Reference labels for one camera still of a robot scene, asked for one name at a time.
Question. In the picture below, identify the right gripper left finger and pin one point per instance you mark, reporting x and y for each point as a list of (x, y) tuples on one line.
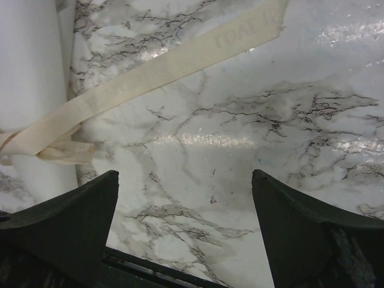
[(59, 242)]

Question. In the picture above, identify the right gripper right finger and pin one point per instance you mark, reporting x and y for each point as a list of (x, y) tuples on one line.
[(310, 243)]

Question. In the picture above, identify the cream ribbon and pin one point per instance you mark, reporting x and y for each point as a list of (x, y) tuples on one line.
[(49, 137)]

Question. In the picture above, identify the white wrapping paper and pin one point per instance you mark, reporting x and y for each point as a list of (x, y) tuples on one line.
[(36, 46)]

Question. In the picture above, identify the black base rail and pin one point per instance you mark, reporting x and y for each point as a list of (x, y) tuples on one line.
[(120, 269)]

